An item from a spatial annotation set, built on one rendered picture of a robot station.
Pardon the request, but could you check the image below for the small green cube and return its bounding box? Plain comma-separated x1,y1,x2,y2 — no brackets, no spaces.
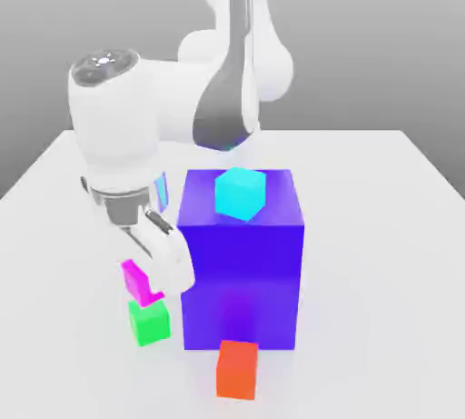
127,299,172,348

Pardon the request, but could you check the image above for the small magenta cube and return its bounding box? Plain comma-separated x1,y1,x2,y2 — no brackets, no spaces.
121,259,165,308

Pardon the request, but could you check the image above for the small cyan cube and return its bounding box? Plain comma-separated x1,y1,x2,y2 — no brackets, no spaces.
214,166,267,223

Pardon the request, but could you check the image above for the large blue box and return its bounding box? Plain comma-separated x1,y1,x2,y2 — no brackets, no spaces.
176,168,305,352

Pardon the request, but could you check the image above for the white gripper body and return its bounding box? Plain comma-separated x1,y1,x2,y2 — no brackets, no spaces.
123,221,196,295

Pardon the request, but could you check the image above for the small orange cube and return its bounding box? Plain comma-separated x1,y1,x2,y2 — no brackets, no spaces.
215,339,260,401

